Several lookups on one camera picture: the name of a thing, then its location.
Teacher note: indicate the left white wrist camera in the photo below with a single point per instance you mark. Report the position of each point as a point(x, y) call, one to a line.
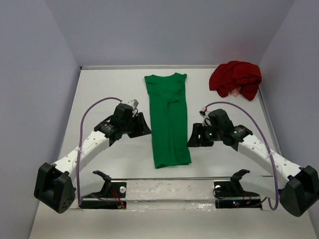
point(134, 104)

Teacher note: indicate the green t shirt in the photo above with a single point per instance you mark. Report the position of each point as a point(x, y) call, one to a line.
point(168, 116)

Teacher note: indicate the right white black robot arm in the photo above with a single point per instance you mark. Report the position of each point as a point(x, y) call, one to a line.
point(296, 188)

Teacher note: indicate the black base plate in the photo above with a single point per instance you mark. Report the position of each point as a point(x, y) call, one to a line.
point(112, 197)
point(228, 196)

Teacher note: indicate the red t shirt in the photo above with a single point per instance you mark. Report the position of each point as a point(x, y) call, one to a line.
point(236, 76)

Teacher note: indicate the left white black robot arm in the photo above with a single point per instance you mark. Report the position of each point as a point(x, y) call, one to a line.
point(59, 184)

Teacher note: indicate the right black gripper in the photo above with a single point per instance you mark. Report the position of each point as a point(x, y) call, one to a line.
point(198, 129)

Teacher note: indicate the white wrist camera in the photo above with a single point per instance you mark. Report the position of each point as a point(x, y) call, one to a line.
point(134, 104)
point(204, 112)

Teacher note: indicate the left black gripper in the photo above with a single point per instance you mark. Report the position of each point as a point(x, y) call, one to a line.
point(142, 128)

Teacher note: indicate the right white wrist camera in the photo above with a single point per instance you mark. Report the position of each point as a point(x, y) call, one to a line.
point(204, 112)

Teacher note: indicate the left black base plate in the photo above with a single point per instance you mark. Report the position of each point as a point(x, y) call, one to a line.
point(112, 197)

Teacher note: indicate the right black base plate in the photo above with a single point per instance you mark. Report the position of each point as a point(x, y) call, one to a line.
point(228, 196)

